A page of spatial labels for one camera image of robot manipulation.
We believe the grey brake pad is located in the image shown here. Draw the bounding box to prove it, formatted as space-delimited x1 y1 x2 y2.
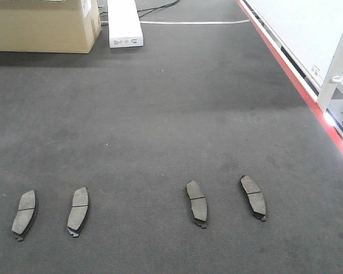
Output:
11 190 38 241
67 187 89 237
186 180 208 229
239 175 267 221

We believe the brown cardboard box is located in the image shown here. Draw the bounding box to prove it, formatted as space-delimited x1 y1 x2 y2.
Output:
0 0 101 54

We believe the red conveyor side rail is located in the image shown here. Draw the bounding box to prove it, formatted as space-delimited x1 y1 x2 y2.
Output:
237 1 343 154

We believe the dark grey conveyor belt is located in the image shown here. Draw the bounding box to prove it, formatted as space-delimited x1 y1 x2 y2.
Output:
0 1 343 273

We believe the long white carton box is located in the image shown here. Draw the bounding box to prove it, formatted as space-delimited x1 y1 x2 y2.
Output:
107 0 143 49

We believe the white machine panel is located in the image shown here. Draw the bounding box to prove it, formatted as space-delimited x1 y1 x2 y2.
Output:
241 1 343 111

